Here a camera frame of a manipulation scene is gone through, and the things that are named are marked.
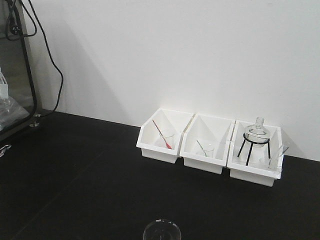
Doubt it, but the clear glass beaker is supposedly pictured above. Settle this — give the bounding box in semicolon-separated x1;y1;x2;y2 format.
143;219;182;240

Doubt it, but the metal latch on bench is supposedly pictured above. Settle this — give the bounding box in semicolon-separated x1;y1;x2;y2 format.
0;144;12;157

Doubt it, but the white storage bin left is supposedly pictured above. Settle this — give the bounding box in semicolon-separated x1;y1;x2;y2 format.
136;108;195;164

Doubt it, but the white storage bin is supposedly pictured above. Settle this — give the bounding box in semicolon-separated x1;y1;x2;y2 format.
180;113;236;175
227;120;284;187
136;108;195;164

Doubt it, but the small beaker in left bin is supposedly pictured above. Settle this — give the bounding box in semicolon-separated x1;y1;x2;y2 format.
159;129;175;150

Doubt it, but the small beaker in bin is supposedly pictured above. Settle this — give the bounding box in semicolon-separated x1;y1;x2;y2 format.
200;142;215;158
259;157;282;172
159;129;175;150

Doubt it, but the white storage bin middle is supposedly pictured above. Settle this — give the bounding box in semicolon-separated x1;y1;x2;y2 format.
180;113;236;175

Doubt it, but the small beaker in middle bin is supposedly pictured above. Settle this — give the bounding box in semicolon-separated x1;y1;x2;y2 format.
200;142;215;158

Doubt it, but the clear glass flask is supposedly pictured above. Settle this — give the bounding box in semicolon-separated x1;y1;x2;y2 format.
244;117;270;148

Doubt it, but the white storage bin right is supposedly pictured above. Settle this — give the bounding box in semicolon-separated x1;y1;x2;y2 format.
227;120;284;187

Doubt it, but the black metal tripod stand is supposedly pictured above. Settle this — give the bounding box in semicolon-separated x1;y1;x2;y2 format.
237;133;271;166

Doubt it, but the small beaker in right bin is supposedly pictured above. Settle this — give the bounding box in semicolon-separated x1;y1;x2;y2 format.
259;157;282;172

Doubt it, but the white rack inside cabinet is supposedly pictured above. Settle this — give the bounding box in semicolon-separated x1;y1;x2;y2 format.
0;70;9;99

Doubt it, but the glass cabinet black frame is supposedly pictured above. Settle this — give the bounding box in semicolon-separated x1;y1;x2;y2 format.
0;0;40;141

